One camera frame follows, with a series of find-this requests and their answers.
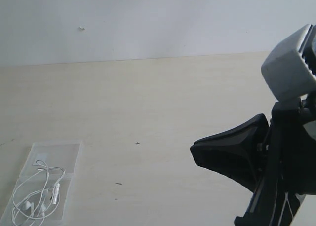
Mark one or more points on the clear plastic storage box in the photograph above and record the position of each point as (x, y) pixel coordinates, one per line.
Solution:
(55, 153)

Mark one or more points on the white wired earphones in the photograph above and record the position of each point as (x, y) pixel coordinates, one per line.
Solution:
(35, 207)

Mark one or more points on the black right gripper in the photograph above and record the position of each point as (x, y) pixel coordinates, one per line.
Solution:
(291, 168)

